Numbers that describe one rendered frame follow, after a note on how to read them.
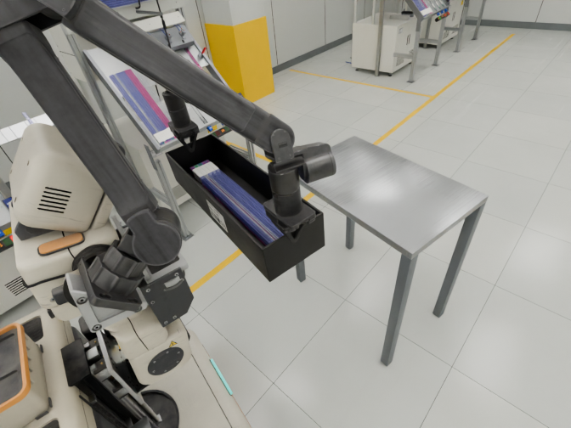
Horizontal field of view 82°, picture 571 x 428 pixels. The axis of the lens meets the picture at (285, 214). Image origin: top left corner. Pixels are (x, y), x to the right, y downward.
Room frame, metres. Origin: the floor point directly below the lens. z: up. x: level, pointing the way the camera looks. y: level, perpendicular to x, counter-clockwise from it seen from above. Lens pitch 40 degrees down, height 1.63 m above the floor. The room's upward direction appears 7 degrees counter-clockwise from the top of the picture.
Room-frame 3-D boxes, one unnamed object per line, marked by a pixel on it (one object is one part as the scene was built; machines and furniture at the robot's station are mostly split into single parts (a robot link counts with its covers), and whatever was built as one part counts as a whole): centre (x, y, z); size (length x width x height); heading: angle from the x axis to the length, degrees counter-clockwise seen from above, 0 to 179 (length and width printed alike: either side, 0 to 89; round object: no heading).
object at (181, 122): (1.01, 0.29, 1.22); 0.10 x 0.07 x 0.07; 32
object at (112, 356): (0.60, 0.52, 0.68); 0.28 x 0.27 x 0.25; 32
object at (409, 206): (1.12, -0.40, 0.40); 0.70 x 0.45 x 0.80; 32
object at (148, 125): (2.38, 0.75, 0.65); 1.01 x 0.73 x 1.29; 43
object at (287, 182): (0.53, -0.01, 1.27); 0.07 x 0.06 x 0.07; 106
